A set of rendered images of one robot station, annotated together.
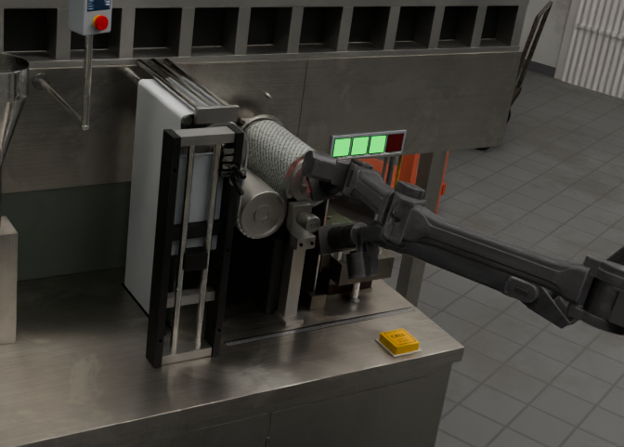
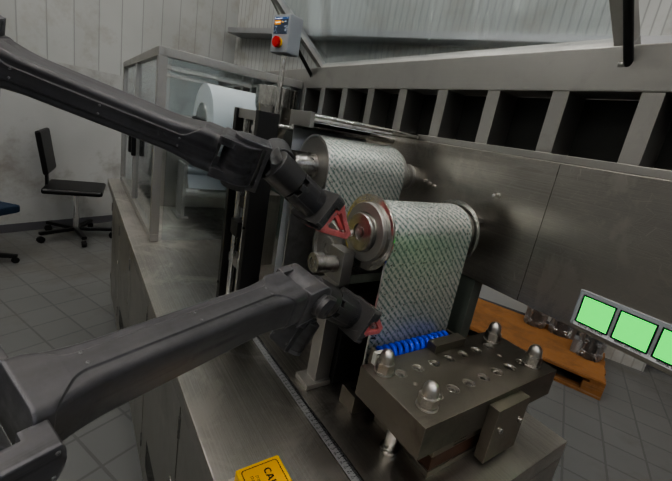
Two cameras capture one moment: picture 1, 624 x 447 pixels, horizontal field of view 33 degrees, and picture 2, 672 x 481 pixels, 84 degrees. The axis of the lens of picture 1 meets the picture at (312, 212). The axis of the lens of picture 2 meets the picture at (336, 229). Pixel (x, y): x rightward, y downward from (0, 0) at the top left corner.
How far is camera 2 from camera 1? 245 cm
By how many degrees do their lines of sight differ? 83
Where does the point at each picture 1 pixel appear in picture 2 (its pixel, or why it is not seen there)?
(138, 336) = not seen: hidden behind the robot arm
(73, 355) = not seen: hidden behind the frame
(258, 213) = (323, 242)
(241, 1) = (490, 83)
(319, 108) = (568, 238)
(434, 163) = not seen: outside the picture
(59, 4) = (369, 85)
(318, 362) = (217, 394)
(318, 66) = (575, 176)
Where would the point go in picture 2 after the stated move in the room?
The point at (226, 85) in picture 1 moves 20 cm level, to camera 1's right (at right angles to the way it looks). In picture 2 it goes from (459, 171) to (490, 182)
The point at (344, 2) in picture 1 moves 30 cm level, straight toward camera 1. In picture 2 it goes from (645, 84) to (472, 52)
